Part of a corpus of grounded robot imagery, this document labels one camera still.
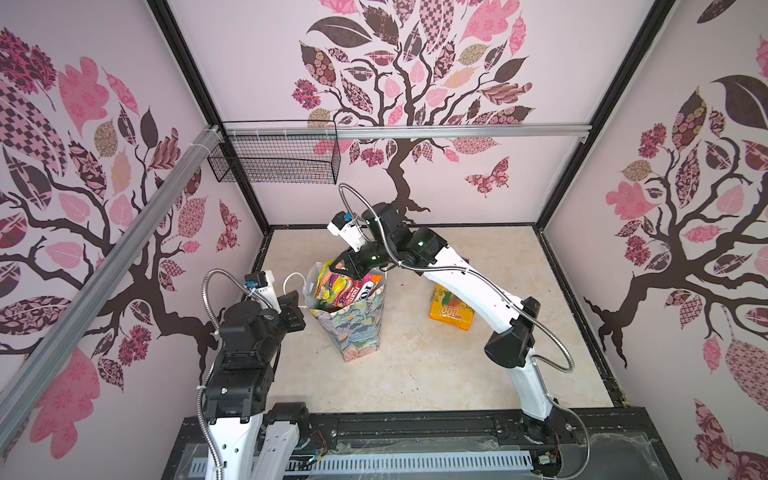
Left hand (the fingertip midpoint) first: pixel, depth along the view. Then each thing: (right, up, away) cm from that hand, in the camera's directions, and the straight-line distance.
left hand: (298, 298), depth 68 cm
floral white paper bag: (+12, -9, +9) cm, 18 cm away
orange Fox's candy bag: (+9, +2, +3) cm, 9 cm away
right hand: (+8, +8, +2) cm, 11 cm away
